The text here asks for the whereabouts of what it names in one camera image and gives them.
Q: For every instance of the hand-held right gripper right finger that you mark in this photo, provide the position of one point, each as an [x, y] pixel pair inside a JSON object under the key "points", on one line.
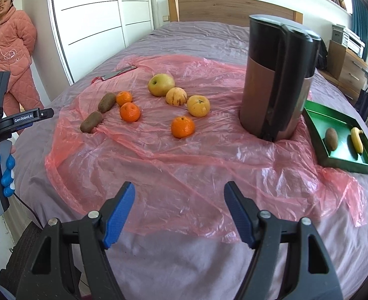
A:
{"points": [[240, 215]]}

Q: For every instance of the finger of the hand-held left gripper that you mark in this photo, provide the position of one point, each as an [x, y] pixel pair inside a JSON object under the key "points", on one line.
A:
{"points": [[47, 113]]}

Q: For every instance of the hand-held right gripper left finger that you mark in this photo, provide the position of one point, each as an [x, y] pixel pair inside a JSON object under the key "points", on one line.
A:
{"points": [[121, 215]]}

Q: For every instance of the brown kiwi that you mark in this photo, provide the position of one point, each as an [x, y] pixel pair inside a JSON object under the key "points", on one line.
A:
{"points": [[91, 122], [331, 138], [106, 102]]}

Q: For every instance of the orange mandarin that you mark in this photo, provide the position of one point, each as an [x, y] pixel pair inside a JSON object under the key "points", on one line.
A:
{"points": [[130, 112], [183, 127], [124, 97]]}

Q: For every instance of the yellow apple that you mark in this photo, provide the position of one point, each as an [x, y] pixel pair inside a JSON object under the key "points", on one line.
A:
{"points": [[198, 105]]}

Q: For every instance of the yellow spotted pear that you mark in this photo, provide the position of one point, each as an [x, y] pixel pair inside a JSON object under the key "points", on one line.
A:
{"points": [[176, 96]]}

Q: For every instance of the green tray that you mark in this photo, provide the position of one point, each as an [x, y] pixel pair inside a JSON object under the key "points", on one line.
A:
{"points": [[337, 122]]}

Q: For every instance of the person's left hand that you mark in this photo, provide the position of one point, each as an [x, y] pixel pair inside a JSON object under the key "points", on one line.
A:
{"points": [[9, 175]]}

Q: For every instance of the pink plastic sheet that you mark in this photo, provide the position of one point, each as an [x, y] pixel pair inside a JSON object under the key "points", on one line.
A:
{"points": [[171, 162]]}

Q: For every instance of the kitchen knife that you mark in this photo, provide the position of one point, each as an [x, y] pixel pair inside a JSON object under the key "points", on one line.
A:
{"points": [[121, 71]]}

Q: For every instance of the white wardrobe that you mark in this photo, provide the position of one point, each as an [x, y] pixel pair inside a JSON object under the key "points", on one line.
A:
{"points": [[93, 22]]}

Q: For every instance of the dark ribbed mat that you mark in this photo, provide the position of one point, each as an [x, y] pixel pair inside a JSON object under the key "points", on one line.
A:
{"points": [[18, 256]]}

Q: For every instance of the green apple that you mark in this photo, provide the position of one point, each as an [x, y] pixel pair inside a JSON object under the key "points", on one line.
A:
{"points": [[161, 84]]}

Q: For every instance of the black steel kettle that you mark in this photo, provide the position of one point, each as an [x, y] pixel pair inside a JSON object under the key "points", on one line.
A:
{"points": [[265, 84]]}

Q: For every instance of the yellow banana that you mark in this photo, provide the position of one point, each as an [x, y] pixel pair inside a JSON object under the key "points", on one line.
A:
{"points": [[356, 140]]}

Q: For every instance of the dark hanging bag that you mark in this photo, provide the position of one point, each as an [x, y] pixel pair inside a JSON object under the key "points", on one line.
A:
{"points": [[363, 103]]}

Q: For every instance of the black backpack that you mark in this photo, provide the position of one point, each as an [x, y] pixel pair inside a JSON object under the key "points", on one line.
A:
{"points": [[322, 56]]}

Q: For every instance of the wooden dresser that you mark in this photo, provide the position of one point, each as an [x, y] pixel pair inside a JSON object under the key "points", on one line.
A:
{"points": [[346, 65]]}

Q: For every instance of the white printer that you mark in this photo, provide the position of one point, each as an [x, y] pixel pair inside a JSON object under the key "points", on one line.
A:
{"points": [[349, 40]]}

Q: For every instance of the wooden headboard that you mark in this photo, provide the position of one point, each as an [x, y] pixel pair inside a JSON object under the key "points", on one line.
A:
{"points": [[233, 9]]}

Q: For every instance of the teal curtain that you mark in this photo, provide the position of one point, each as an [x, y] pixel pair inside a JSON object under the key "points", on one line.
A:
{"points": [[360, 22]]}

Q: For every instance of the white wall socket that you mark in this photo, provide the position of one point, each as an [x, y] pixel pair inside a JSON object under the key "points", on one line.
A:
{"points": [[165, 17]]}

